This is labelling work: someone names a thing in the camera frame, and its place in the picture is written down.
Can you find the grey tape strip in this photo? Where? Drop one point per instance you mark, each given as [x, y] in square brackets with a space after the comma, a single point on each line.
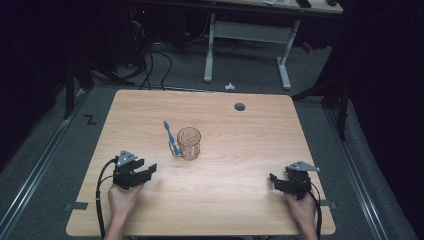
[78, 206]
[330, 204]

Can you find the white-legged wooden desk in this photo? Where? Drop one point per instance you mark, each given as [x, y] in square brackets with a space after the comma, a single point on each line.
[250, 31]

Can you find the blue toothbrush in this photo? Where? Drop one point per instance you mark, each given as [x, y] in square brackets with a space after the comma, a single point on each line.
[170, 136]

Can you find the small red object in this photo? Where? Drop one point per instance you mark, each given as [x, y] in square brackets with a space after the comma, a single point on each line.
[307, 47]

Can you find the person's left hand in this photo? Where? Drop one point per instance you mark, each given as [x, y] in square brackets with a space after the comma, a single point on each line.
[120, 201]

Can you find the person's right hand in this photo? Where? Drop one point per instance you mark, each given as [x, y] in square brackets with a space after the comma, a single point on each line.
[303, 210]

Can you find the black metal stand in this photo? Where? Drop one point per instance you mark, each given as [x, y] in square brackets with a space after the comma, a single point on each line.
[343, 110]
[69, 90]

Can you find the black object on desk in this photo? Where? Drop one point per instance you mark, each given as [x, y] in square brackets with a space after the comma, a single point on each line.
[303, 3]

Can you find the dark equipment with red light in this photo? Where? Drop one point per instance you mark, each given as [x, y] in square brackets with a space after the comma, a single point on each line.
[140, 20]

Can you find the white paper scrap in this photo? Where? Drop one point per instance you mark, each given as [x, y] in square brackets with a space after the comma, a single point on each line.
[229, 87]

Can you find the clear glass mug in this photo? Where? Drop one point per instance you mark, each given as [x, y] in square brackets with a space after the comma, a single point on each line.
[189, 143]

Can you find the metal floor rail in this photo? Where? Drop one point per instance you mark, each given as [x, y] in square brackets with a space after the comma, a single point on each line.
[356, 176]
[40, 165]

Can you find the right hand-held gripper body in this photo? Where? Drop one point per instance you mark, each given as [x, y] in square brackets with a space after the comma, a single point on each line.
[300, 181]

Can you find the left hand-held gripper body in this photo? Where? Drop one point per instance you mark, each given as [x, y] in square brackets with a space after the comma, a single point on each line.
[125, 173]

